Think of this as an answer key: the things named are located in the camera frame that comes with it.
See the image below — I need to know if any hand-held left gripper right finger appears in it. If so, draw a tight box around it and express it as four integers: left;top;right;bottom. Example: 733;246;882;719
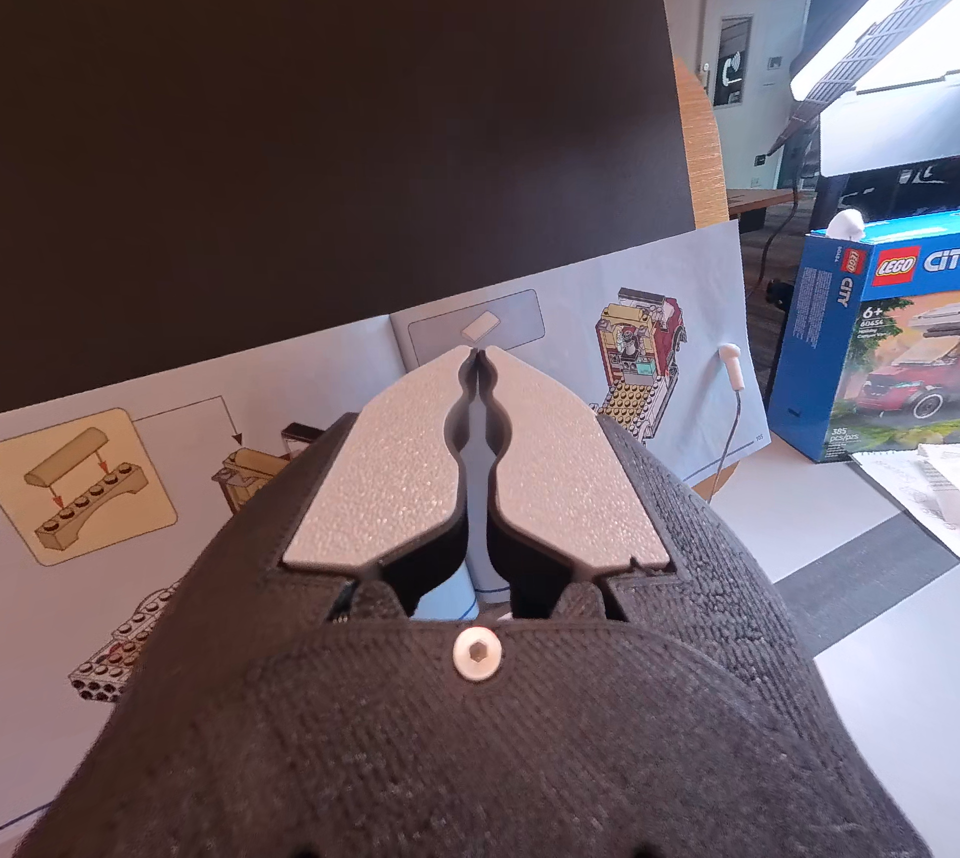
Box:
480;345;671;574

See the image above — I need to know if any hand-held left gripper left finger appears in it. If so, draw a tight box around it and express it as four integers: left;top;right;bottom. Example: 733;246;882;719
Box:
281;345;479;572

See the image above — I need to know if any building instruction booklet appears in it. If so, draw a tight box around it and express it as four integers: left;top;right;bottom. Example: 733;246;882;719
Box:
0;220;772;858

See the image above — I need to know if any grey desk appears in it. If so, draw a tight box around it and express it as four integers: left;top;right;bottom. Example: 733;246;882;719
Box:
708;423;960;858

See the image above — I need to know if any blue toy set box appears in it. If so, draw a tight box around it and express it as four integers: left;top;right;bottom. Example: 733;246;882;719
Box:
766;207;960;464

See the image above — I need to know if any wooden table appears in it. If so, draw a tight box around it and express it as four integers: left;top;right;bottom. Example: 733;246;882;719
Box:
726;189;805;220

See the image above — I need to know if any white paper bag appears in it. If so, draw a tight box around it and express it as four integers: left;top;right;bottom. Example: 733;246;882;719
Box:
851;441;960;559

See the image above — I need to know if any white cable with plug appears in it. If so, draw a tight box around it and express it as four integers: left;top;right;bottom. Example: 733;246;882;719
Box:
705;343;746;499

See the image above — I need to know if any dark wall sign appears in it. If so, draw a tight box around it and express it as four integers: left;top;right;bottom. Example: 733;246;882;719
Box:
711;14;754;109

